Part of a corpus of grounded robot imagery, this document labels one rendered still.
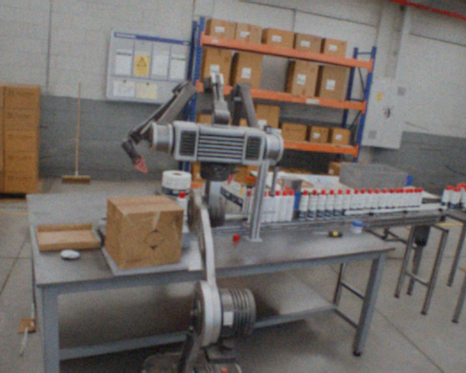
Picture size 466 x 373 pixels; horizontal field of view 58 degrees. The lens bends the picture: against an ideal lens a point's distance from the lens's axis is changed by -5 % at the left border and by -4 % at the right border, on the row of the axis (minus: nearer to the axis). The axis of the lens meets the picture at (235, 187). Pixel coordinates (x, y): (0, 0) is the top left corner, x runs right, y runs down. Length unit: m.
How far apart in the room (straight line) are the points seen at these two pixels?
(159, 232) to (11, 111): 3.76
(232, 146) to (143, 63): 4.95
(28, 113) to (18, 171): 0.72
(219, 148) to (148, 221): 0.46
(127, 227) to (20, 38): 5.31
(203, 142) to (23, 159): 3.96
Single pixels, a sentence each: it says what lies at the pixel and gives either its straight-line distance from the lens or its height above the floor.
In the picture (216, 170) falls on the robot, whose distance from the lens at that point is 1.90.
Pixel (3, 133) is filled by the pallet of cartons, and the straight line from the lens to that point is 5.60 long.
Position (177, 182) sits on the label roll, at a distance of 3.06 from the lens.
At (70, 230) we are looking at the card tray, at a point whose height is 0.83.
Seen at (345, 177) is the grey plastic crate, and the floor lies 0.89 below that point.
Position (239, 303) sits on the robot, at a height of 0.95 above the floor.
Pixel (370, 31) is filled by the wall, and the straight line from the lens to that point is 8.13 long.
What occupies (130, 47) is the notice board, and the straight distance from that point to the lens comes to 6.75.
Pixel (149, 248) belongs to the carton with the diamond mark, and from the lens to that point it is 2.05.
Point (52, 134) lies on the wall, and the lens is 7.00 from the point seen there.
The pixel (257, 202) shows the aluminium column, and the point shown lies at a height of 1.06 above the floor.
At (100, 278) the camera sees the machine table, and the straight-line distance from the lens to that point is 2.01.
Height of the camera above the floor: 1.74
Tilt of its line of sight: 14 degrees down
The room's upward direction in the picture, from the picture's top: 7 degrees clockwise
